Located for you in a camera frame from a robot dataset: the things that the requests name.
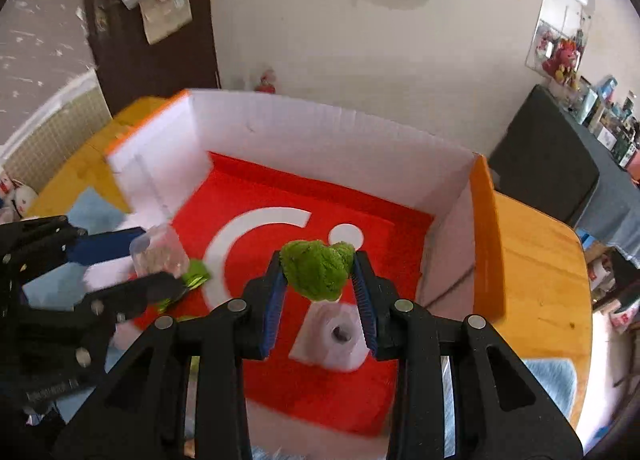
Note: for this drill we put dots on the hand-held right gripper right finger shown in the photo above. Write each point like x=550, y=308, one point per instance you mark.
x=364, y=300

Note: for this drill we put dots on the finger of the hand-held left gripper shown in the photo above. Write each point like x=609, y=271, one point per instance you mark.
x=100, y=245
x=145, y=290

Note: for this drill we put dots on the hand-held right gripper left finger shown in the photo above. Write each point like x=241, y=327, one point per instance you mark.
x=274, y=290

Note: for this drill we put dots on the clear plastic container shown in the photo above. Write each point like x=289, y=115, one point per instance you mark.
x=160, y=250

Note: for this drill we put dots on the small green fuzzy ball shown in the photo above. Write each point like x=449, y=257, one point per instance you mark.
x=315, y=270

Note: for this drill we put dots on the green foil packet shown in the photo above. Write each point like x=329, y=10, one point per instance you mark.
x=196, y=276

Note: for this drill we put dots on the black white sock roll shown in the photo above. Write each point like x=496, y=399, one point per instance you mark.
x=320, y=340

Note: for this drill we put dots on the orange cardboard box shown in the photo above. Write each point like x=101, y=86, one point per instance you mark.
x=350, y=150

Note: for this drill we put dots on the white plush toy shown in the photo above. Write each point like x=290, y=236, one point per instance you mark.
x=22, y=197

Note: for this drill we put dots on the dark brown door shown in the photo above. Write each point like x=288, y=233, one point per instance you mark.
x=150, y=65

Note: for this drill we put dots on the blue fluffy towel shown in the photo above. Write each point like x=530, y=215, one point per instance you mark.
x=550, y=382

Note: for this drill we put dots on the small red white toy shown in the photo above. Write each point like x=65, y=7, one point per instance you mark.
x=265, y=83

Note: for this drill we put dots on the cloth covered side table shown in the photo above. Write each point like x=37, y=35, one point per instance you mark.
x=545, y=165

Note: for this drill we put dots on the red white packet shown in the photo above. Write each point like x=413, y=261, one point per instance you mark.
x=599, y=275
x=625, y=317

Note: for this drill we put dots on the clutter of bottles and boxes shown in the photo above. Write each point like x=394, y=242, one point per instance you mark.
x=610, y=125

